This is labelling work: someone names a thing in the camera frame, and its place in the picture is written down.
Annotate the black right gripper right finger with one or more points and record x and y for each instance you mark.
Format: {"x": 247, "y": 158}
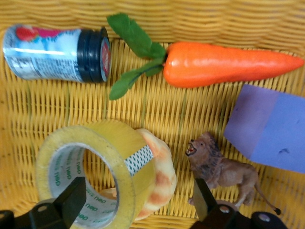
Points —
{"x": 209, "y": 205}

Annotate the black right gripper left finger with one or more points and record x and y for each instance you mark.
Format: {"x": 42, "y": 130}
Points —
{"x": 59, "y": 205}

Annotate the yellow clear tape roll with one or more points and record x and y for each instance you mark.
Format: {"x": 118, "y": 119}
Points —
{"x": 124, "y": 148}

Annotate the brown lion figure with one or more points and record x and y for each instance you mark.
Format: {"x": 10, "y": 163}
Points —
{"x": 224, "y": 167}

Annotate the peach bread toy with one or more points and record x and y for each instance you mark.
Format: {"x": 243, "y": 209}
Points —
{"x": 164, "y": 171}

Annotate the purple foam block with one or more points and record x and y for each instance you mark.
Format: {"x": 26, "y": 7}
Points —
{"x": 269, "y": 128}

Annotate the yellow woven basket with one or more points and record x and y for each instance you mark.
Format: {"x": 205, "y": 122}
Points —
{"x": 155, "y": 107}

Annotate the orange toy carrot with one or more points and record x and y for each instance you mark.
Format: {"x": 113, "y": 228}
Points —
{"x": 214, "y": 64}

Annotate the small black-lidded jar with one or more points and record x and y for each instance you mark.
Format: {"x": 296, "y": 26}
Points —
{"x": 52, "y": 55}

